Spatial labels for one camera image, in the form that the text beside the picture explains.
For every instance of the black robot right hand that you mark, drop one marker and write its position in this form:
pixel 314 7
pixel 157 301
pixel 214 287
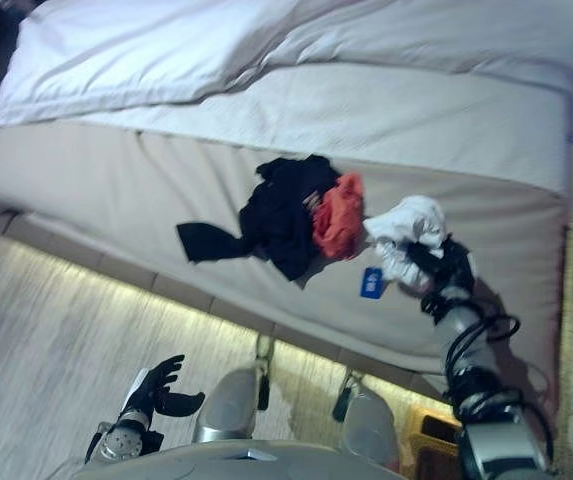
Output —
pixel 448 267

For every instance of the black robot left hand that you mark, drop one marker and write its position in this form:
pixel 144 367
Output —
pixel 158 392

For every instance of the white garment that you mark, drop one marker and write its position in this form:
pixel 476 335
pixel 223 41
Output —
pixel 411 220

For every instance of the blue hang tag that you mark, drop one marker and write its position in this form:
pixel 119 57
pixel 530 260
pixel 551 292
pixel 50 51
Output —
pixel 372 283

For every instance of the orange garment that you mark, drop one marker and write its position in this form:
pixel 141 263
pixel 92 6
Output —
pixel 338 220

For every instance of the black garment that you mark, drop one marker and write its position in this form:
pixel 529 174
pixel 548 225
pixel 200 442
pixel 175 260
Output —
pixel 281 220

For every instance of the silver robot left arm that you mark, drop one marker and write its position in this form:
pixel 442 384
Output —
pixel 123 440

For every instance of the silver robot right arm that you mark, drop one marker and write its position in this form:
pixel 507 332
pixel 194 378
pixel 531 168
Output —
pixel 496 445

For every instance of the tan laundry basket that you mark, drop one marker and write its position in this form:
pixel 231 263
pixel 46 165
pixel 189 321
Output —
pixel 431 440

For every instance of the bed with white bedding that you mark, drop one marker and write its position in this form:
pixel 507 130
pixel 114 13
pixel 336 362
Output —
pixel 116 190

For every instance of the grey robot torso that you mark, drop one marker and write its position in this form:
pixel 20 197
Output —
pixel 226 462

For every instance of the grey striped rug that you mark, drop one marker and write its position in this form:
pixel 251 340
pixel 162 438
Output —
pixel 41 350

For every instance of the white textured blanket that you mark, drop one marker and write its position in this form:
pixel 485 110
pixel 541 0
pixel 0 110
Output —
pixel 391 120

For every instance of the silver robot right leg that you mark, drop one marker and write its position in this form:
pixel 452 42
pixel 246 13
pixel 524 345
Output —
pixel 368 425

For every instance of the white duvet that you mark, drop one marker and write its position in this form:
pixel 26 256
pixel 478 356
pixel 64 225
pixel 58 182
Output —
pixel 141 55

